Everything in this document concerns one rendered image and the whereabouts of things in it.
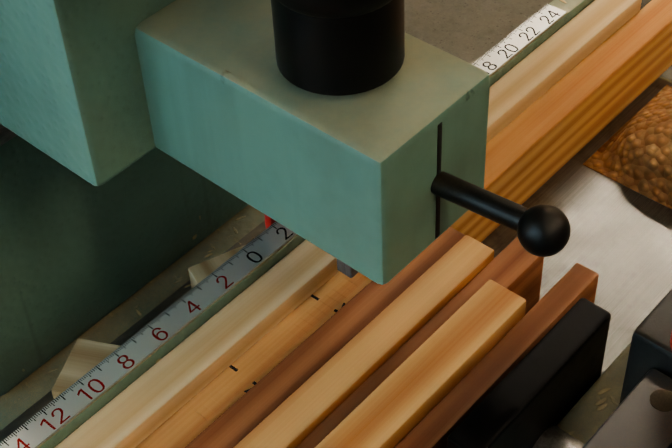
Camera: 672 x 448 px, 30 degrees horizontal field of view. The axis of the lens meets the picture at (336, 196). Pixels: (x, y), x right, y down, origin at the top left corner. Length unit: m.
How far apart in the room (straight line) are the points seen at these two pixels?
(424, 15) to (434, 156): 1.87
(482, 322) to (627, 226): 0.17
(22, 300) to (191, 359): 0.18
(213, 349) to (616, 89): 0.29
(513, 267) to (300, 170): 0.13
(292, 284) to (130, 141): 0.10
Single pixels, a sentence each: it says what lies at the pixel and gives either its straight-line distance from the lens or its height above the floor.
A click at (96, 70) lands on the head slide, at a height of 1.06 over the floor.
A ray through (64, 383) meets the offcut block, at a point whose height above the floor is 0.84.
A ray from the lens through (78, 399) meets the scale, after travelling 0.55.
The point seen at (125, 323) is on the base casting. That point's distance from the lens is 0.78.
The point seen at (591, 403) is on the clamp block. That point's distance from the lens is 0.53.
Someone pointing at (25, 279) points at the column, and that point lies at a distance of 0.71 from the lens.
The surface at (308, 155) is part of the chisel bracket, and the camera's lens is 0.49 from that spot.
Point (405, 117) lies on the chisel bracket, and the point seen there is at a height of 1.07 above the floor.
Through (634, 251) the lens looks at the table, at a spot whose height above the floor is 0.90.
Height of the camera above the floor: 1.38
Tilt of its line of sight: 44 degrees down
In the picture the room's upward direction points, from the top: 3 degrees counter-clockwise
